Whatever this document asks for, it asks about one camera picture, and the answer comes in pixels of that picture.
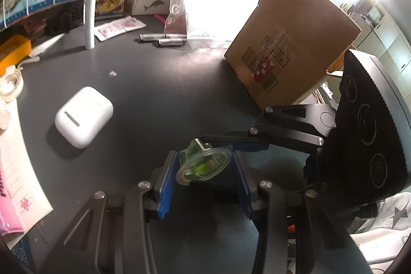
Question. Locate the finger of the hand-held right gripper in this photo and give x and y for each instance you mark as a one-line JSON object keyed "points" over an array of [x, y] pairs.
{"points": [[244, 145]]}

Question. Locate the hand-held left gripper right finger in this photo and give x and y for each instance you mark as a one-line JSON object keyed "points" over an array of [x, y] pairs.
{"points": [[242, 184]]}

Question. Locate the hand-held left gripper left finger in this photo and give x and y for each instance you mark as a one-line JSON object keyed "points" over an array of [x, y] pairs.
{"points": [[168, 184]]}

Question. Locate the green jelly cup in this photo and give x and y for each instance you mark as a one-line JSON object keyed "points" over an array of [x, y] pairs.
{"points": [[202, 165]]}

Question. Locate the grey star print cloth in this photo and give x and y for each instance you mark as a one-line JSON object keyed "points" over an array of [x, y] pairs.
{"points": [[385, 222]]}

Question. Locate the beige cabinet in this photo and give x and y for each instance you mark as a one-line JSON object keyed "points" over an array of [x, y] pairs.
{"points": [[388, 36]]}

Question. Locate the white earbud case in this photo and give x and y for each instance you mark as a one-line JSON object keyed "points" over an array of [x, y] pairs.
{"points": [[83, 116]]}

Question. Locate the cardboard box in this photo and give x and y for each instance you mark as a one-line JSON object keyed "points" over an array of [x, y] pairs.
{"points": [[289, 36]]}

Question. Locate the grey metal tube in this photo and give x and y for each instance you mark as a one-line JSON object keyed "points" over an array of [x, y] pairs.
{"points": [[152, 37], [170, 43]]}

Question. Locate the clear flower print zip bag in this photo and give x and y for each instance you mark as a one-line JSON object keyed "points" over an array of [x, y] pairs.
{"points": [[205, 4]]}

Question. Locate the white paper sheet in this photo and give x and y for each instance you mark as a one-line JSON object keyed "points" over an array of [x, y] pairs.
{"points": [[22, 171]]}

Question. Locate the pink box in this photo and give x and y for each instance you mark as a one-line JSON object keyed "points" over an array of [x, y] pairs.
{"points": [[9, 216]]}

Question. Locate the white printed sachet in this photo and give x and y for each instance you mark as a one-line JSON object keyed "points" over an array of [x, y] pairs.
{"points": [[118, 28]]}

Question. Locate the white plastic strip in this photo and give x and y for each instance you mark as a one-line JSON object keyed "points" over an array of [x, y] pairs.
{"points": [[48, 44]]}

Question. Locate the tape roll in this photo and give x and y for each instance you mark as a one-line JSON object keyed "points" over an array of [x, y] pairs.
{"points": [[11, 86]]}

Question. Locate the white plastic hook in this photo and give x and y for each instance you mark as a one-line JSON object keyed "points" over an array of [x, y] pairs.
{"points": [[29, 61]]}

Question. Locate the orange box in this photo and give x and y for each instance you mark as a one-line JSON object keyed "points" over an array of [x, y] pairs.
{"points": [[12, 51]]}

